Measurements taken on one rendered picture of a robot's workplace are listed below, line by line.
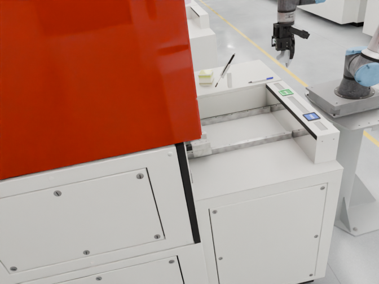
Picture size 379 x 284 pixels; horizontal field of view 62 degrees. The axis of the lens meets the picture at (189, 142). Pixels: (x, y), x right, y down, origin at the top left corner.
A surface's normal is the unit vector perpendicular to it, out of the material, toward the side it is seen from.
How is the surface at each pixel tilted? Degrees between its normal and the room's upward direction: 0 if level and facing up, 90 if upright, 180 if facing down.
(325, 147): 90
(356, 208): 0
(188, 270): 90
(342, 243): 0
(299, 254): 90
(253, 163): 0
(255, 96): 90
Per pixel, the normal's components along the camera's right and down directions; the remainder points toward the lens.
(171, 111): 0.17, 0.53
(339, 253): -0.13, -0.82
